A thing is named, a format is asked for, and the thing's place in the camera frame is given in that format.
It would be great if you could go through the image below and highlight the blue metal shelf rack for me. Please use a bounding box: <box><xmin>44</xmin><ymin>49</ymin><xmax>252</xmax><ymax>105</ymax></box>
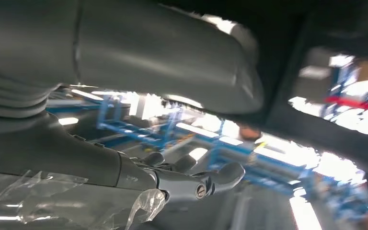
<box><xmin>46</xmin><ymin>92</ymin><xmax>368</xmax><ymax>223</ymax></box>

